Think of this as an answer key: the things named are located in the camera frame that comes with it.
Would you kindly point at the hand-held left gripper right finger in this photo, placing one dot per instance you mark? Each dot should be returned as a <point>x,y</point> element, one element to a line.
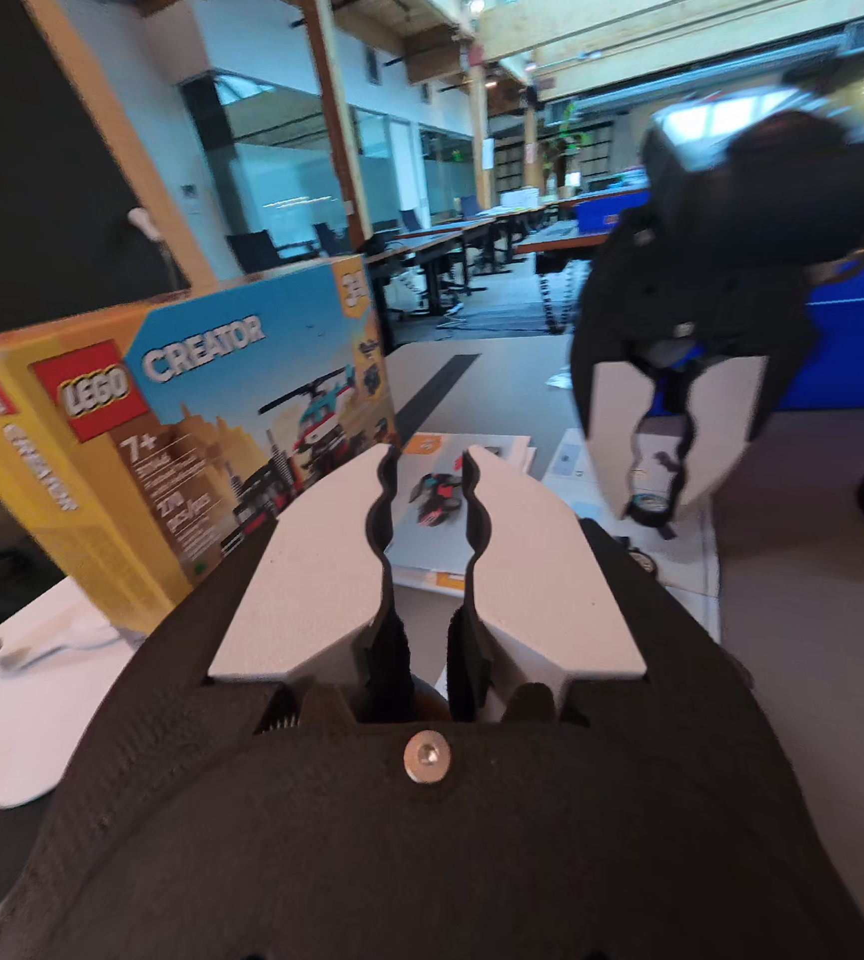
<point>552,600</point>

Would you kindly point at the lego set box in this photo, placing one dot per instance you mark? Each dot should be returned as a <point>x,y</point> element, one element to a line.
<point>177,435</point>

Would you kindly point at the closed lego instruction booklet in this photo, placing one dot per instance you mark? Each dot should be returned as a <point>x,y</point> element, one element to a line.
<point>432,540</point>

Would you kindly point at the green potted plant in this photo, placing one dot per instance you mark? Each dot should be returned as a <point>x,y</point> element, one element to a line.
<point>564,135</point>

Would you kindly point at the long dark office desk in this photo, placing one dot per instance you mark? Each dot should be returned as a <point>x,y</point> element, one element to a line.
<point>432,248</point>

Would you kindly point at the small lego wheel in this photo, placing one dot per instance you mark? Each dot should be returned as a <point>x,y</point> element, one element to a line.
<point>649,483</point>

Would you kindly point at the black white-framed panel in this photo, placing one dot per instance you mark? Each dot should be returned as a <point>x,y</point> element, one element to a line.
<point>42,165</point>

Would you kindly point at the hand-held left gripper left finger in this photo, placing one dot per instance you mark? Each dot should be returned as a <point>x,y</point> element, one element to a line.
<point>305,600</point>

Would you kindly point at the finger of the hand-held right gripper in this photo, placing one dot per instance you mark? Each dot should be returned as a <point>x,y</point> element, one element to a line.
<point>724,428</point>
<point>619,420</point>

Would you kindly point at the black tape strip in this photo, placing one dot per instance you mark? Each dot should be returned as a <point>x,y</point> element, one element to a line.
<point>435,393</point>

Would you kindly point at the open lego instruction booklet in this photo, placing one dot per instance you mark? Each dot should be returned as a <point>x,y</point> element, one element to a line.
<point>687,555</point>

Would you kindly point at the white lamp base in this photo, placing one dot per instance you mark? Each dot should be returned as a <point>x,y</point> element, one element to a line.
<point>27,720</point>

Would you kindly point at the black office chair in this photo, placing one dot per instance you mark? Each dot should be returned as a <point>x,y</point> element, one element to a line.
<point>252,251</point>

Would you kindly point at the wooden office desk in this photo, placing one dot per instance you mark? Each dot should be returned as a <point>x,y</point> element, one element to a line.
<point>559,248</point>

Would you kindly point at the small blue plastic bin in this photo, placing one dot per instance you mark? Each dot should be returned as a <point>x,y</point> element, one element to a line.
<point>612,210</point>

